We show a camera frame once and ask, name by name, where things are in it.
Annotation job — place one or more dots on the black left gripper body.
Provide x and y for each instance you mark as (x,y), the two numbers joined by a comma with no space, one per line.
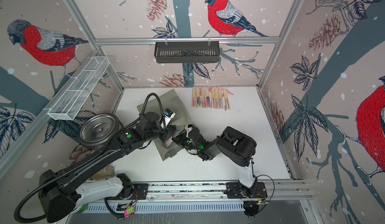
(165,135)

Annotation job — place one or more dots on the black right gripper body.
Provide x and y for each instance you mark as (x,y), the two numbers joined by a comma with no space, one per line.
(187,143)

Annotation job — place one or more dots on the pink tassel folding fan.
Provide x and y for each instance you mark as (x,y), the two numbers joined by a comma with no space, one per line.
(168,141)

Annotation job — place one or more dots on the green canvas tote bag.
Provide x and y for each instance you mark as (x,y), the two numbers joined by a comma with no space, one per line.
(176,118)

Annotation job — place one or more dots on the black grey wooden folding fan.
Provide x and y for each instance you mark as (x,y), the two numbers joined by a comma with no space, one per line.
(199,97)

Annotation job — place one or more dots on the pink wooden folding fan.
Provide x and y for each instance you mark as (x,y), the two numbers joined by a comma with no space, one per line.
(194,98)

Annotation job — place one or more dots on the red blossom white folding fan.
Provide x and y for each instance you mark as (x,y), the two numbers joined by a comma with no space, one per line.
(212,93)

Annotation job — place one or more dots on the pink striped folding fan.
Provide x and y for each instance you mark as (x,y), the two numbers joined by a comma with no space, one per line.
(216,98)

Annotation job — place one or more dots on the grey pink folding fan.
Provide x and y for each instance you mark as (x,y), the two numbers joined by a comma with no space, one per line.
(221,98)

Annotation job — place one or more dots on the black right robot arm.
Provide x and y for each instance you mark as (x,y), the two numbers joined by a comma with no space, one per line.
(233,144)

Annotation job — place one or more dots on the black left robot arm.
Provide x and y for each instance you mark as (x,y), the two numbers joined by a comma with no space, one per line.
(59,193)

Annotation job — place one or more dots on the brown box behind arm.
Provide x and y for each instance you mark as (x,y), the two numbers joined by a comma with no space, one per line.
(106,172)

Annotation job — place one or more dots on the round steel plate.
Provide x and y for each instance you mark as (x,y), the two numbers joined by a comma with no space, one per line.
(99,129)

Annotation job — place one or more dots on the black right base connector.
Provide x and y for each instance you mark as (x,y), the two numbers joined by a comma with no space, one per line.
(251,208)

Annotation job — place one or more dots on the pink small circuit board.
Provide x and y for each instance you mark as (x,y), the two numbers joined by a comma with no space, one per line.
(129,212)

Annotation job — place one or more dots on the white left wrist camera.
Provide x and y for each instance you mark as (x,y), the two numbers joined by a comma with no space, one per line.
(168,116)

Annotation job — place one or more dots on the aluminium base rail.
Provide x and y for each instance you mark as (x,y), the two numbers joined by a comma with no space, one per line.
(204,191)

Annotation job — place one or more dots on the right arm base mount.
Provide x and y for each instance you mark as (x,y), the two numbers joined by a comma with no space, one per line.
(235,190)

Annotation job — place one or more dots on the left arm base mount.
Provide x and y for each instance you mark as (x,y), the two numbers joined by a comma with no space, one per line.
(131,191)

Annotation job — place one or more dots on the black hanging wire basket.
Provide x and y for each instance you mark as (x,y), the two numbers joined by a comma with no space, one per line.
(187,52)

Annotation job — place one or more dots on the white mesh wall shelf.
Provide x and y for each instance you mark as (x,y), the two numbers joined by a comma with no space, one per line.
(81,86)

